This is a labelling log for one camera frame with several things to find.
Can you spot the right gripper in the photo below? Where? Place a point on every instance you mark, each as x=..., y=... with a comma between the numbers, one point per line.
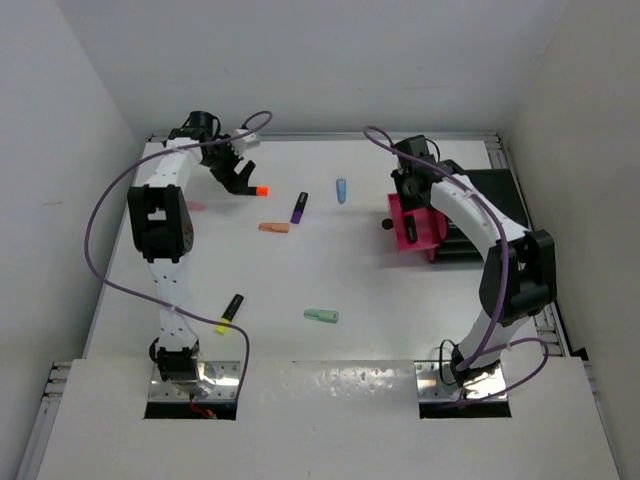
x=406, y=203

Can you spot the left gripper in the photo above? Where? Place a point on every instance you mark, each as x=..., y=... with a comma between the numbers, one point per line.
x=236, y=183

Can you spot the orange black highlighter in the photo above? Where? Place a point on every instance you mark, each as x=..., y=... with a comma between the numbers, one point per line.
x=261, y=191

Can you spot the black pink drawer organizer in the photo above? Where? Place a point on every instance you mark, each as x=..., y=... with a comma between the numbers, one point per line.
x=438, y=236

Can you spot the pink correction tape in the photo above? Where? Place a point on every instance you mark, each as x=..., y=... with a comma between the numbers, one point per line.
x=195, y=206

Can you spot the orange correction tape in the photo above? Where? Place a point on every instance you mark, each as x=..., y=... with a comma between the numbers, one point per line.
x=283, y=228

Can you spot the purple black highlighter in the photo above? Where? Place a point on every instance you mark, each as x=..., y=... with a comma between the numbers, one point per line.
x=299, y=208

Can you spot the yellow black highlighter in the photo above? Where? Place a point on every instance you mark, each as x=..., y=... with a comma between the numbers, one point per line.
x=229, y=314

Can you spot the pink black highlighter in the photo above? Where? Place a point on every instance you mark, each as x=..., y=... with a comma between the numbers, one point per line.
x=410, y=229

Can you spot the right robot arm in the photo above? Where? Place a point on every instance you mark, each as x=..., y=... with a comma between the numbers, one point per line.
x=439, y=200

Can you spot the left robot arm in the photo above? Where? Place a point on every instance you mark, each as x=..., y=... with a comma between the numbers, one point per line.
x=163, y=231

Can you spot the green correction tape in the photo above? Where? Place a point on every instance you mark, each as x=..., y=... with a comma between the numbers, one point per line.
x=325, y=316

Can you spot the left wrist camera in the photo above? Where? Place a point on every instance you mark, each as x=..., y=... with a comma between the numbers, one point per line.
x=244, y=140

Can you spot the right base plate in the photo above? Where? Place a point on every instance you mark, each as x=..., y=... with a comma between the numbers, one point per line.
x=436, y=384

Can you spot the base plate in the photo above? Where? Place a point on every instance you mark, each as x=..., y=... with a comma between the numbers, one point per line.
x=436, y=384
x=217, y=382

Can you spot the left base plate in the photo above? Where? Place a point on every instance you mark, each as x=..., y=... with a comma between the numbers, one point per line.
x=217, y=382

